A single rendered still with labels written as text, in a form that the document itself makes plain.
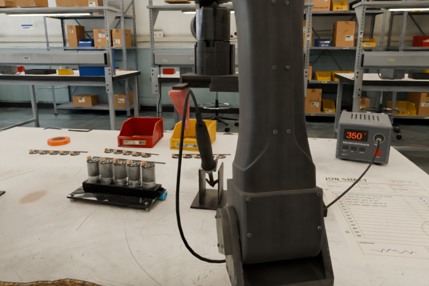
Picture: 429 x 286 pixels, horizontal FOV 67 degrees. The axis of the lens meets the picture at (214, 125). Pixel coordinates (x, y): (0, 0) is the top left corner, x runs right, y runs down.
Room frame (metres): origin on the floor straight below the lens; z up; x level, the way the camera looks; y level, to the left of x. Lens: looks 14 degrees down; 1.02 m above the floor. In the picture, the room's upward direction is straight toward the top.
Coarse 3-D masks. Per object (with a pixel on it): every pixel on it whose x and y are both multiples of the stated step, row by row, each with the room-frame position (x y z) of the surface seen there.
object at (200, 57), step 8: (200, 48) 0.53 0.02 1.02; (208, 48) 0.53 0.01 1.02; (216, 48) 0.53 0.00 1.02; (224, 48) 0.53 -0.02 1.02; (200, 56) 0.53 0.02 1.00; (208, 56) 0.53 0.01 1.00; (216, 56) 0.53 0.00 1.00; (224, 56) 0.53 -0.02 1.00; (200, 64) 0.53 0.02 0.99; (208, 64) 0.53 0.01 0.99; (216, 64) 0.53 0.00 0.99; (224, 64) 0.53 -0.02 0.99; (200, 72) 0.53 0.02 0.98; (208, 72) 0.53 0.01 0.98; (216, 72) 0.53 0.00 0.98; (224, 72) 0.53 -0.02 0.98; (184, 80) 0.53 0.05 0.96; (192, 80) 0.53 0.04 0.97; (200, 80) 0.53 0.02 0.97; (208, 80) 0.53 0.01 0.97
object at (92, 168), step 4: (92, 160) 0.57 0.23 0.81; (88, 164) 0.56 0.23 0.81; (92, 164) 0.56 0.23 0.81; (96, 164) 0.57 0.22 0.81; (88, 168) 0.56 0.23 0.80; (92, 168) 0.56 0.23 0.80; (96, 168) 0.56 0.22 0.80; (88, 172) 0.56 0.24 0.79; (92, 172) 0.56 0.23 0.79; (96, 172) 0.56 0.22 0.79; (100, 172) 0.57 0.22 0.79; (88, 176) 0.57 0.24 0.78; (92, 176) 0.56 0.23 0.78; (96, 176) 0.56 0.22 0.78; (100, 176) 0.57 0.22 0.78; (88, 180) 0.57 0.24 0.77; (92, 180) 0.56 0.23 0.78; (96, 180) 0.56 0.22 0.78; (100, 180) 0.57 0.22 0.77
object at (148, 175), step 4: (144, 168) 0.54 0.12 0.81; (152, 168) 0.54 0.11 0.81; (144, 172) 0.54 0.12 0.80; (148, 172) 0.53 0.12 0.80; (152, 172) 0.54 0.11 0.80; (144, 176) 0.54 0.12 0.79; (148, 176) 0.53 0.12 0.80; (152, 176) 0.54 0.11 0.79; (144, 180) 0.54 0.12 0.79; (148, 180) 0.53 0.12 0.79; (152, 180) 0.54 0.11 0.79; (144, 184) 0.54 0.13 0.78; (148, 184) 0.53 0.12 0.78; (152, 184) 0.54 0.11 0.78; (144, 188) 0.54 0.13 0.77; (148, 188) 0.53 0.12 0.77; (152, 188) 0.54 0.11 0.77
